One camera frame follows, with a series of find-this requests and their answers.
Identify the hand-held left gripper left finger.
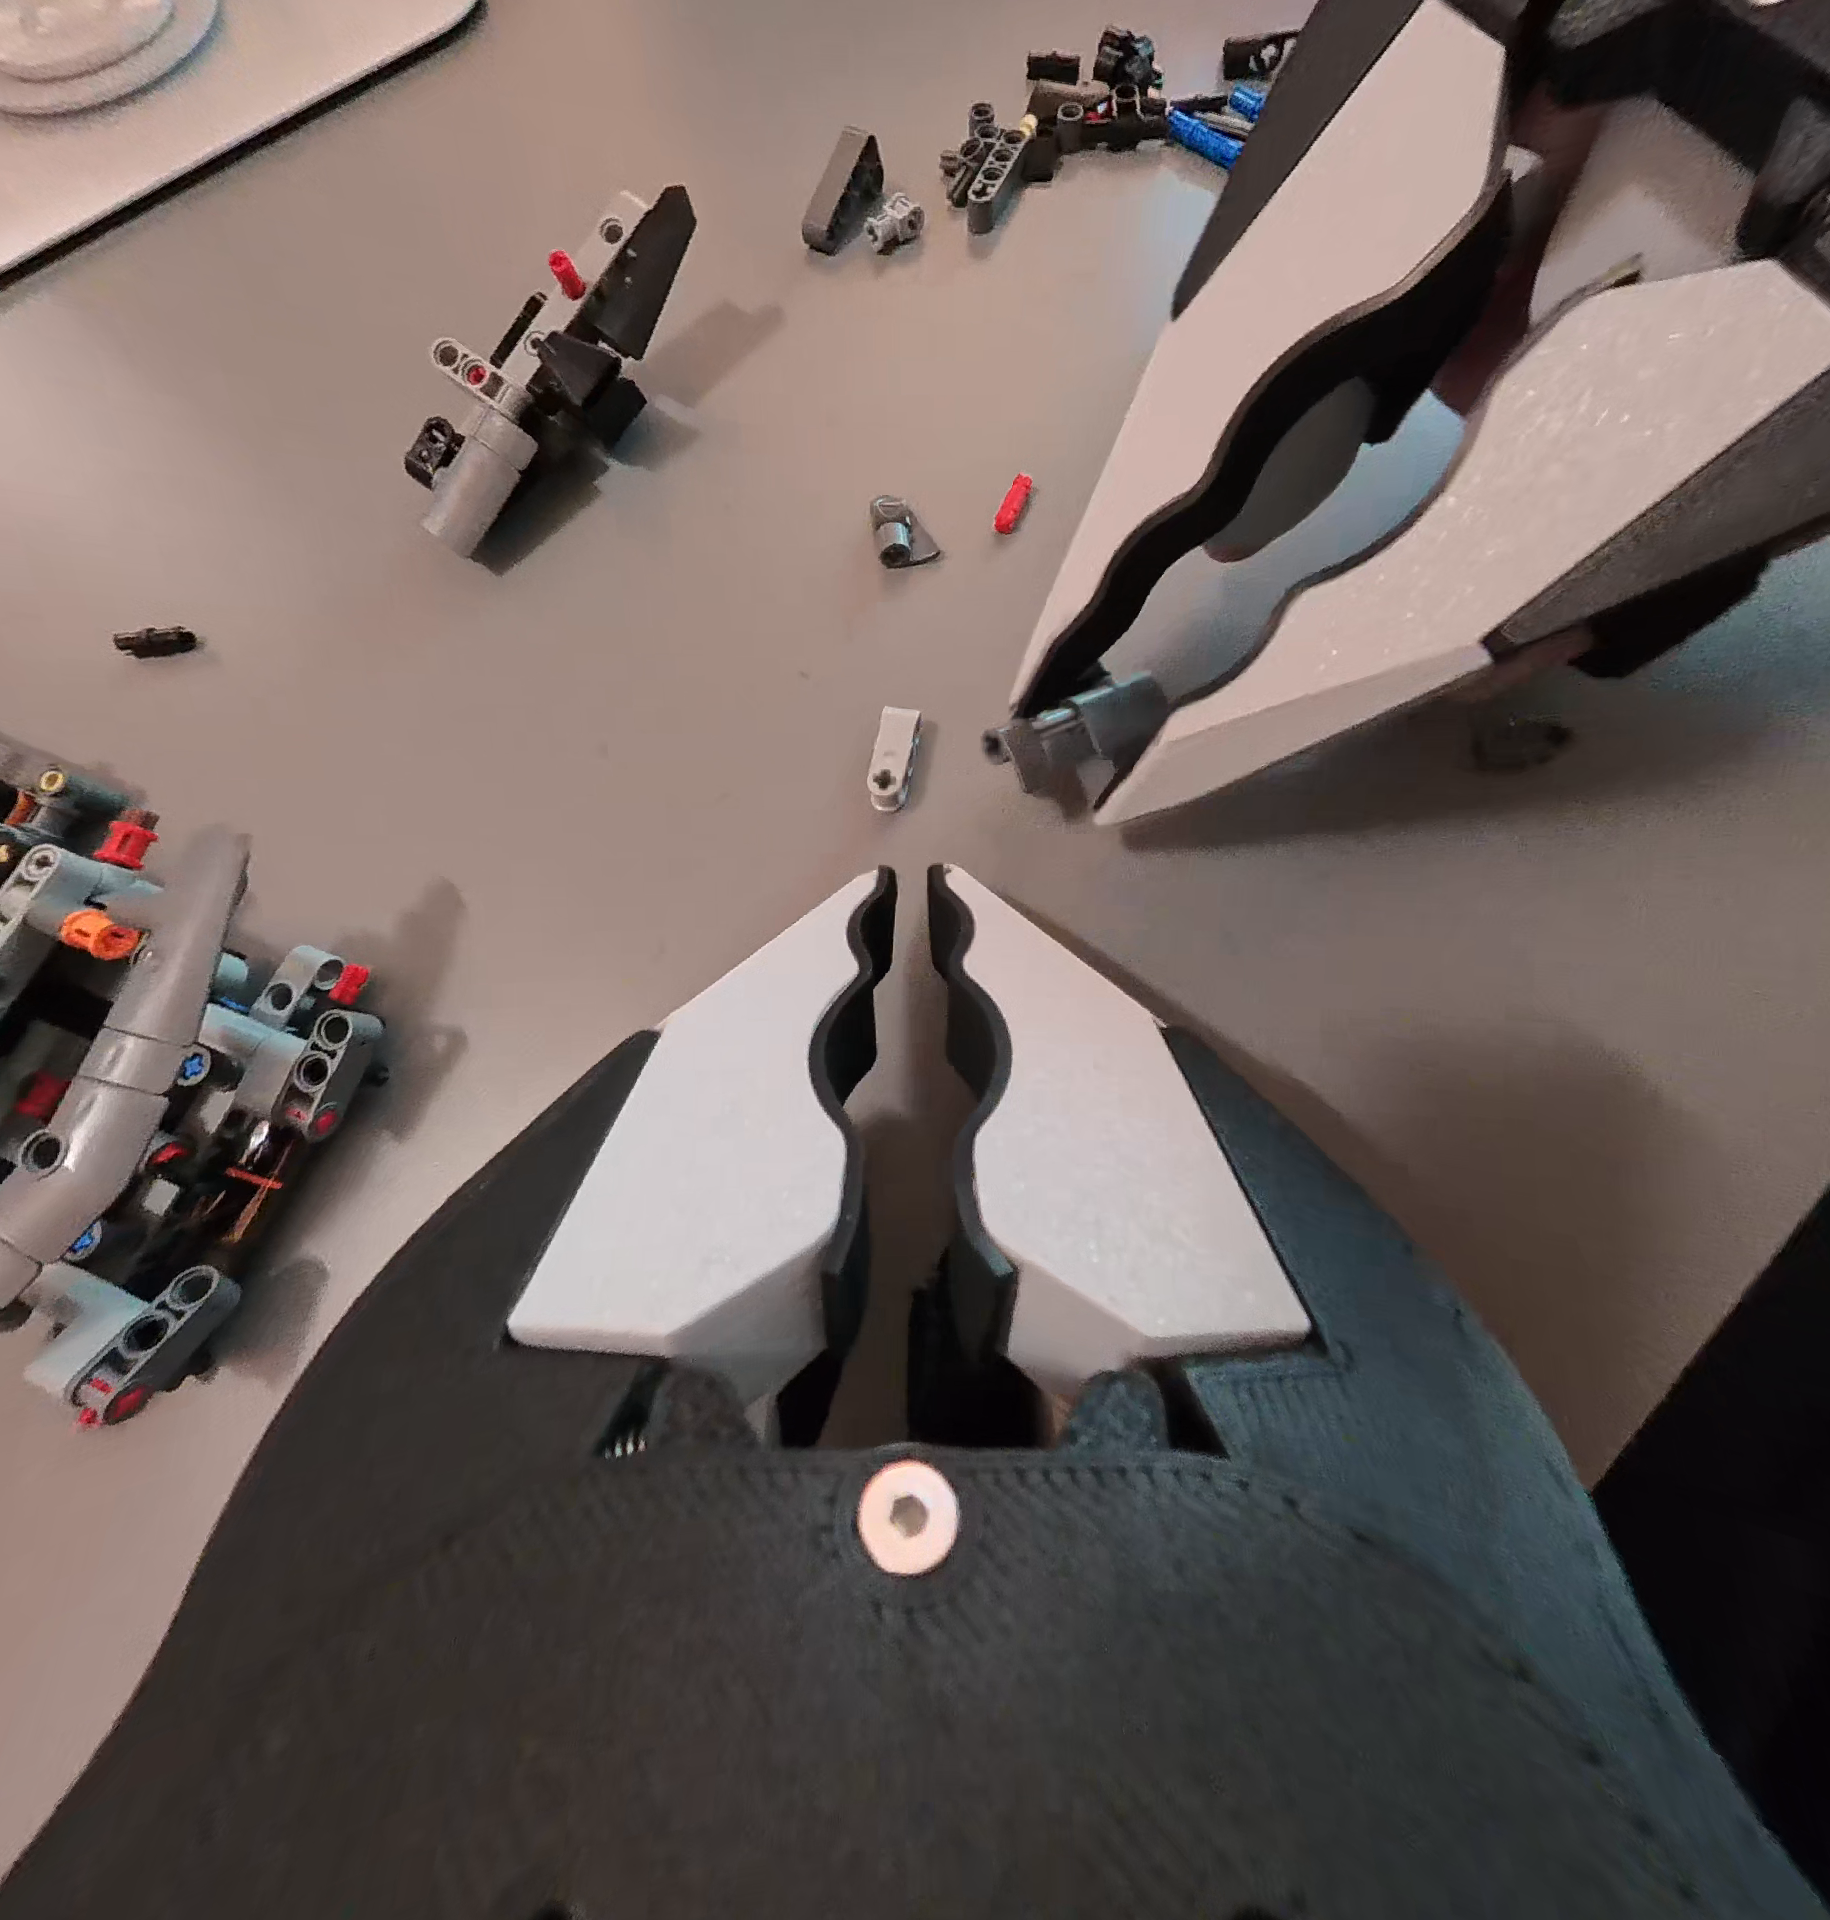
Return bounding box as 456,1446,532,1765
509,866,902,1449

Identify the white stand base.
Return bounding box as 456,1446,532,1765
0,0,485,301

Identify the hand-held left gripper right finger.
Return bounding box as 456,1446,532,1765
929,861,1317,1444

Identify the pile of small lego pieces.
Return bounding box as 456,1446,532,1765
942,26,1284,238

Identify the black grey lego wing assembly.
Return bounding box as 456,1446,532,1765
406,184,699,559

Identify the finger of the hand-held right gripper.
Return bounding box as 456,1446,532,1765
1010,0,1520,724
1091,258,1830,829

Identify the lego car chassis model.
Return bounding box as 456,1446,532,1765
0,717,392,1426

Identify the grey axle connector lego assembly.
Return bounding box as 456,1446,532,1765
982,670,1170,796

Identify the person's right hand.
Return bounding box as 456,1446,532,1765
1455,103,1603,417

